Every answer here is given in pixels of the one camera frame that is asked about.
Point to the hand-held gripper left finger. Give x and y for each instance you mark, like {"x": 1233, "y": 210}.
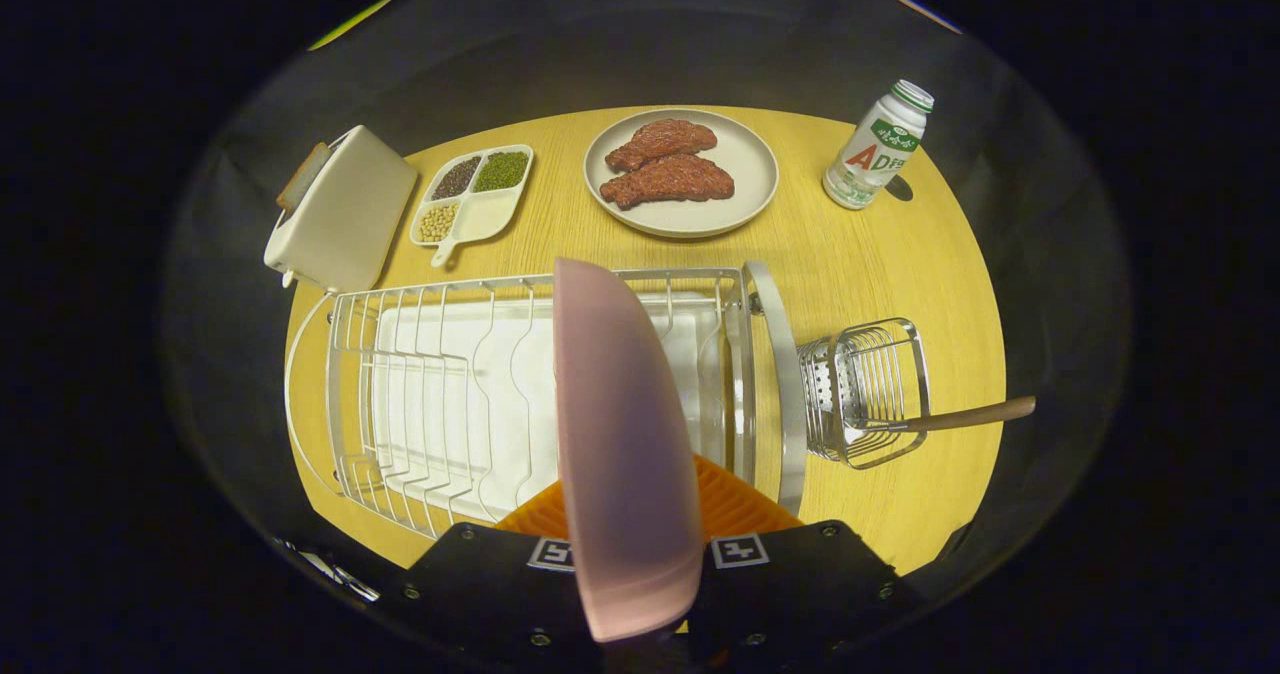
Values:
{"x": 480, "y": 584}

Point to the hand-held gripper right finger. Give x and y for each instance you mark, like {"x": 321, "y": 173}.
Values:
{"x": 790, "y": 584}

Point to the pink plate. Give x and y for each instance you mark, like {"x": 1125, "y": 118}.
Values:
{"x": 625, "y": 454}

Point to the white divided dish of beans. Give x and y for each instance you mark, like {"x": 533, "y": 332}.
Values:
{"x": 485, "y": 214}

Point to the beige round plate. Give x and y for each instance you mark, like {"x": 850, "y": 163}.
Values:
{"x": 745, "y": 159}

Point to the white toaster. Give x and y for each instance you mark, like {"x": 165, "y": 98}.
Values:
{"x": 350, "y": 214}

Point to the red meat piece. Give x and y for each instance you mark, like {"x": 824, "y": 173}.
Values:
{"x": 660, "y": 142}
{"x": 670, "y": 182}

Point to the bread slice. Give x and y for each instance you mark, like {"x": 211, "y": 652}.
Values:
{"x": 300, "y": 179}

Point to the white drink bottle green label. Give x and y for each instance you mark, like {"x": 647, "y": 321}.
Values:
{"x": 875, "y": 149}

